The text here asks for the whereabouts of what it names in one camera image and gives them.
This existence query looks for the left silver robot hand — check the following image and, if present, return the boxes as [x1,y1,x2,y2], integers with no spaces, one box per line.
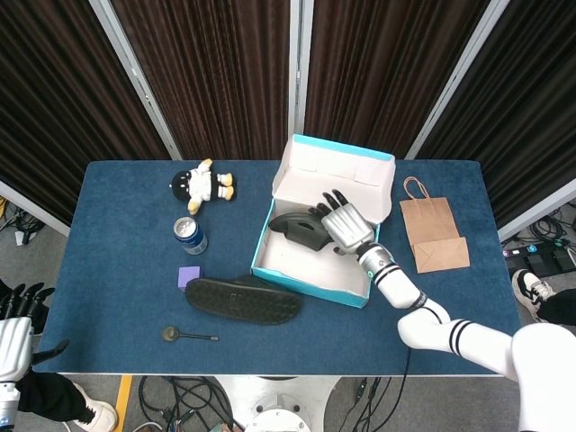
[0,282,71,384]

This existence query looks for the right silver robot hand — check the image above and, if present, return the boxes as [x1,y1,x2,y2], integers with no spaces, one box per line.
[308,188,377,256]

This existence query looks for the light blue shoe box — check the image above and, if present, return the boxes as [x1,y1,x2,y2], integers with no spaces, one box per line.
[249,133,397,310]

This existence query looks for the white sneaker foot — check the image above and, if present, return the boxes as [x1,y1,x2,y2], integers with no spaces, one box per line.
[62,382,121,432]

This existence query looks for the black trouser leg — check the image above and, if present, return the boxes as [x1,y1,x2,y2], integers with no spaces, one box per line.
[536,289,576,328]
[17,372,89,424]

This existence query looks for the brown paper bag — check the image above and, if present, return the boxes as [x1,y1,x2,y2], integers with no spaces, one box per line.
[399,175,472,275]

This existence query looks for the blue tablecloth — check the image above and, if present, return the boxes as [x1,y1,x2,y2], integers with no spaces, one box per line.
[31,159,528,377]

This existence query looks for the penguin plush toy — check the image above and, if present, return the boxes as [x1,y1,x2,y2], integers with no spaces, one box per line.
[169,157,236,216]

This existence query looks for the dark metal spoon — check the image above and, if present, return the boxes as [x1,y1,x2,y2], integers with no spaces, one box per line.
[161,326,221,343]

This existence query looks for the blue soda can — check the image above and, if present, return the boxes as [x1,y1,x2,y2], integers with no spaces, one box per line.
[173,216,210,257]

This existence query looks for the dark pleated partition panel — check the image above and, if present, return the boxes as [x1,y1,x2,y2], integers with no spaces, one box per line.
[0,0,184,238]
[89,0,302,161]
[296,0,512,161]
[404,0,576,242]

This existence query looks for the purple cube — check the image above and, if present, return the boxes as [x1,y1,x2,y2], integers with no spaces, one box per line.
[177,265,204,290]

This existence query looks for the white and black sneaker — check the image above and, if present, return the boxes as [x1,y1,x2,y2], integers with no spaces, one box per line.
[511,268,562,325]

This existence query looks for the black foot pedal unit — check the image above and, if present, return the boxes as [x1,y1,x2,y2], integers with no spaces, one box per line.
[501,242,576,274]

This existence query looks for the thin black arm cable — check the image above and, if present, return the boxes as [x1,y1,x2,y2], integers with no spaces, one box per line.
[398,345,414,432]

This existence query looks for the black floor cable bundle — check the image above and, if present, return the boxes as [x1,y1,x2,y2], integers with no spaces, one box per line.
[137,375,235,432]

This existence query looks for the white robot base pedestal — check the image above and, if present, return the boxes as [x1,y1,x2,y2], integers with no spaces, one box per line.
[214,375,344,432]

